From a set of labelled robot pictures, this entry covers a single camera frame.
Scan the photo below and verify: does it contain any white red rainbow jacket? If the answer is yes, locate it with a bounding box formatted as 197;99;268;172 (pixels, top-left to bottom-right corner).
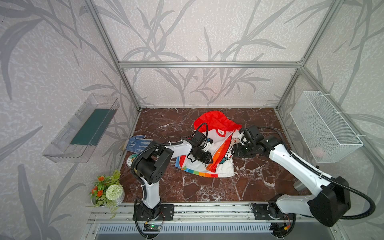
175;111;242;178

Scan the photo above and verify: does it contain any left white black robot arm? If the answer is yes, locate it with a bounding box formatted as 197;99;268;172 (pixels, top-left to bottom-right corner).
131;132;214;211

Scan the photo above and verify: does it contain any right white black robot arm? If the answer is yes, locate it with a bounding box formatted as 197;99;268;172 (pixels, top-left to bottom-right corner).
233;126;376;227

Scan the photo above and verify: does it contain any blue dotted work glove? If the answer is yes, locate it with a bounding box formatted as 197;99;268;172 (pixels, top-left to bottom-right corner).
126;135;153;154

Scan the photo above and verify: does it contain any pink object in basket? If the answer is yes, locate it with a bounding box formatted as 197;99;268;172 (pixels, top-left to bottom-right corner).
311;147;327;159

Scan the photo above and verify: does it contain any green round tape roll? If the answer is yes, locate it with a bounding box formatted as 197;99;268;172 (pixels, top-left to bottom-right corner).
126;154;138;168

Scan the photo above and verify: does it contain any potted artificial flower plant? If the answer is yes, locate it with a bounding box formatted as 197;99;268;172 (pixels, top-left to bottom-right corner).
90;170;125;219

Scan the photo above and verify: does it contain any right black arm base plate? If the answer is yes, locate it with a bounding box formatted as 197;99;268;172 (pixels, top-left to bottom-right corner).
250;203;296;221

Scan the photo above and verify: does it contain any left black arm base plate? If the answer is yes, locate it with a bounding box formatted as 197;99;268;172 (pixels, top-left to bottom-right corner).
133;203;175;221

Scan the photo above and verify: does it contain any white wire mesh basket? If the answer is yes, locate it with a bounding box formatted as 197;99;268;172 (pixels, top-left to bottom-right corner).
290;91;364;164

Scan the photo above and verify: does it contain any aluminium cage frame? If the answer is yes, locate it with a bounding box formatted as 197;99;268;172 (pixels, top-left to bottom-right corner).
83;0;384;175

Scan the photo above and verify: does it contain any aluminium front rail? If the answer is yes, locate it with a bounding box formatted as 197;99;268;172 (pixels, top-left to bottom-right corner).
87;202;293;224

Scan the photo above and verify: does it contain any clear plastic wall shelf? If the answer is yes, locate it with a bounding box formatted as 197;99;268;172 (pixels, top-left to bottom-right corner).
43;94;120;163

